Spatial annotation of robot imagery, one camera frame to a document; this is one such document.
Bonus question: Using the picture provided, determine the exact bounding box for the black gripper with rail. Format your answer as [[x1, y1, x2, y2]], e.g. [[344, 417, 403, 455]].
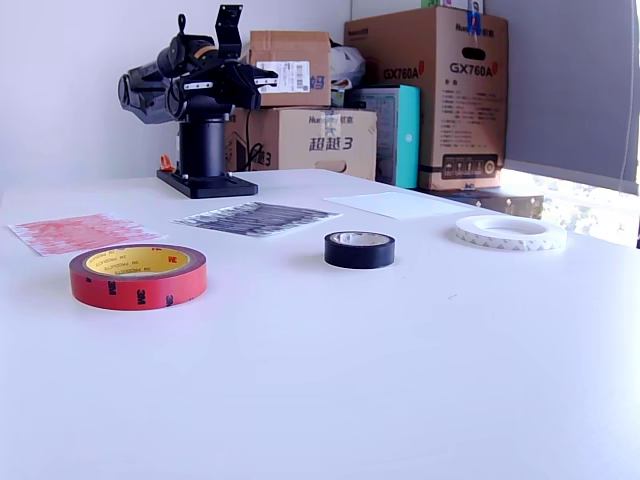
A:
[[178, 60, 280, 110]]

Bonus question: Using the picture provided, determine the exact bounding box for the black tape roll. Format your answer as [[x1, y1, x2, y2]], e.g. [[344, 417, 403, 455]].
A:
[[323, 230, 396, 270]]

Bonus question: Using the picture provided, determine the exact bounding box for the white tape roll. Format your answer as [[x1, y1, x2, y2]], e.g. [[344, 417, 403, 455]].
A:
[[453, 214, 568, 252]]

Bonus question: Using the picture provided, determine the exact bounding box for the red 3M tape roll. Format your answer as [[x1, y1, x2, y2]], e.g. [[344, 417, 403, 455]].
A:
[[68, 243, 208, 312]]

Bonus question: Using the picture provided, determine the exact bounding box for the small cardboard box shipping label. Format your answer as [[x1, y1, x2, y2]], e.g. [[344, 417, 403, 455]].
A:
[[248, 30, 333, 109]]

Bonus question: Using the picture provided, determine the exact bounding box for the cardboard box blue print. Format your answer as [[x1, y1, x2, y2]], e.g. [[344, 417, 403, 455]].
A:
[[224, 106, 379, 182]]

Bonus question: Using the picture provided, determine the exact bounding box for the white plastic bag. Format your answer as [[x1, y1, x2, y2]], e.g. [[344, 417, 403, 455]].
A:
[[329, 42, 368, 94]]

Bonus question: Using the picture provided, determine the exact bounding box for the black scribbled paper sheet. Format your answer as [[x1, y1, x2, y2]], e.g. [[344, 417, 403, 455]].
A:
[[171, 200, 345, 242]]

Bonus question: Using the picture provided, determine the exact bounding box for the teal box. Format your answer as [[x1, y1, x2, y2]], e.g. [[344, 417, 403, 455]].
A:
[[348, 83, 422, 190]]

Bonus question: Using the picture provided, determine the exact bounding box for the plain white paper sheet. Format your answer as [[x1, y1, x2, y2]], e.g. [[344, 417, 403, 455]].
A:
[[323, 191, 474, 221]]

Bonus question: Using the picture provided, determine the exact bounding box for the green white small box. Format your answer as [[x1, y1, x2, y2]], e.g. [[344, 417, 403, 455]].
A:
[[418, 0, 489, 10]]

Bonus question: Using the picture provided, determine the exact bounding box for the large GX760A cardboard box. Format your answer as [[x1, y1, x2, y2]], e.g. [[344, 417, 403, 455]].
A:
[[343, 5, 510, 192]]

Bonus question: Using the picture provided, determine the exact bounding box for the red scribbled paper sheet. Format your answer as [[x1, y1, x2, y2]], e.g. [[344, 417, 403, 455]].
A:
[[7, 213, 169, 258]]

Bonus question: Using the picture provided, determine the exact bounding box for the grey roller blind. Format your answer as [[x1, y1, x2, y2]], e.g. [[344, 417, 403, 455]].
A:
[[485, 0, 640, 197]]

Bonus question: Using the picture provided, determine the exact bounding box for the black hanging power cable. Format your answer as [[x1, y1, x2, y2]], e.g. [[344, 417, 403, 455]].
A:
[[243, 107, 265, 172]]

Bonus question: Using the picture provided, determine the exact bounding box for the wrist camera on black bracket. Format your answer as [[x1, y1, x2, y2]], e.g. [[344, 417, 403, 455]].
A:
[[213, 3, 245, 60]]

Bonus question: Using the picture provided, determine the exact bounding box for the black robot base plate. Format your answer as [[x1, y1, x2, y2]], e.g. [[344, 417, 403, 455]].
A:
[[156, 168, 260, 200]]

